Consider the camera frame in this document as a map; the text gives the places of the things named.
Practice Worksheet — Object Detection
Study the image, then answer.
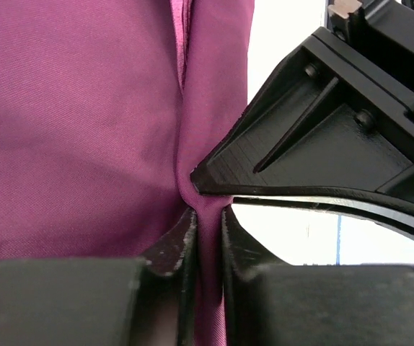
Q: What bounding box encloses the purple cloth napkin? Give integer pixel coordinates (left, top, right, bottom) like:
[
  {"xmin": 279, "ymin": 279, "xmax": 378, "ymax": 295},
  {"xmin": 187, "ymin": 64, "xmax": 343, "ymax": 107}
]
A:
[{"xmin": 0, "ymin": 1, "xmax": 254, "ymax": 345}]

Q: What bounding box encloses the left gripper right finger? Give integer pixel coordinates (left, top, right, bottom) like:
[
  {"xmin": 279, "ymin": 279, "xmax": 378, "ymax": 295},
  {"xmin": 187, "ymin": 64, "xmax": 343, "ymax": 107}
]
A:
[{"xmin": 221, "ymin": 208, "xmax": 414, "ymax": 345}]

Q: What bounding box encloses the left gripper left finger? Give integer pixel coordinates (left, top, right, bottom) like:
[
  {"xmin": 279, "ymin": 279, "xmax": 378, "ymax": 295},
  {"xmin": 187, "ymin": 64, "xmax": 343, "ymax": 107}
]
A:
[{"xmin": 0, "ymin": 209, "xmax": 197, "ymax": 345}]

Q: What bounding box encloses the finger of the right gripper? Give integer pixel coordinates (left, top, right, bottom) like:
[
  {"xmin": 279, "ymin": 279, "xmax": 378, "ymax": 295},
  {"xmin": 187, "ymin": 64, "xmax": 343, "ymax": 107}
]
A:
[
  {"xmin": 191, "ymin": 28, "xmax": 414, "ymax": 197},
  {"xmin": 228, "ymin": 185, "xmax": 414, "ymax": 240}
]

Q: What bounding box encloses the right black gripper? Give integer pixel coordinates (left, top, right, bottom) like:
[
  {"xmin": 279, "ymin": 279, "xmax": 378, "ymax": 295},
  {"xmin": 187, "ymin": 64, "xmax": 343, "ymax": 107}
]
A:
[{"xmin": 325, "ymin": 0, "xmax": 414, "ymax": 188}]

